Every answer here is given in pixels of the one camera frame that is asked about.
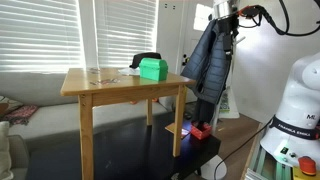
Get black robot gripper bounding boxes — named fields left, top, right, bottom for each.
left=218, top=15, right=239, bottom=52

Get green plastic chest container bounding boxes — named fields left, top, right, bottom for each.
left=139, top=58, right=168, bottom=81

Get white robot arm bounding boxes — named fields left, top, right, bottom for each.
left=231, top=19, right=320, bottom=166

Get white coat rack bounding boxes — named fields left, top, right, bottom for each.
left=213, top=33, right=247, bottom=134

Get white front door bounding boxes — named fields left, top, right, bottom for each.
left=176, top=0, right=216, bottom=104

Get dark blue puffer jacket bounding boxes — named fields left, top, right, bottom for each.
left=181, top=20, right=231, bottom=104

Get cream tote bag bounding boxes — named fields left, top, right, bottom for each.
left=219, top=87, right=240, bottom=119

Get black fedora hat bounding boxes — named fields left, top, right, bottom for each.
left=129, top=52, right=162, bottom=70

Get white paper on table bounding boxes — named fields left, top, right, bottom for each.
left=118, top=68, right=140, bottom=76

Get red small box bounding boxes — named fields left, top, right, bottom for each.
left=191, top=122, right=212, bottom=140

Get small wooden table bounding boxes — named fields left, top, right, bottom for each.
left=60, top=68, right=195, bottom=180

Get black low coffee table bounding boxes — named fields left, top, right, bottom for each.
left=26, top=113, right=220, bottom=180

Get red emergency stop button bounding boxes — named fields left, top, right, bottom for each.
left=298, top=156, right=316, bottom=176

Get white window blinds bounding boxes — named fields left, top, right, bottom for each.
left=0, top=0, right=159, bottom=72

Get light grey sofa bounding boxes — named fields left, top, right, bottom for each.
left=0, top=71, right=169, bottom=180

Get patterned red cushion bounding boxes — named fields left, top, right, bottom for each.
left=2, top=105, right=38, bottom=126

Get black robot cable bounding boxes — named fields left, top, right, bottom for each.
left=238, top=0, right=320, bottom=37

